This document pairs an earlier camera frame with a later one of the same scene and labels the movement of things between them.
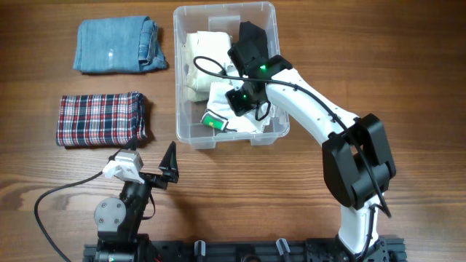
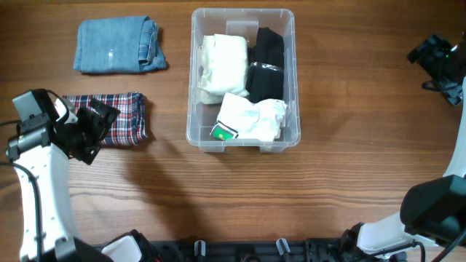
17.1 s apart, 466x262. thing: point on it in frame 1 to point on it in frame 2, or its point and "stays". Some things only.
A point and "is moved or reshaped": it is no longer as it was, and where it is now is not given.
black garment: [250, 32] is moved or reshaped
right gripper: [240, 108] to [438, 47]
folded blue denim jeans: [119, 44] stays
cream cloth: [206, 60] is moved or reshaped
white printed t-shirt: [220, 115] is moved or reshaped
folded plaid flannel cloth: [100, 119] stays
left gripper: [168, 166] to [100, 124]
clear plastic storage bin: [203, 34] is moved or reshaped
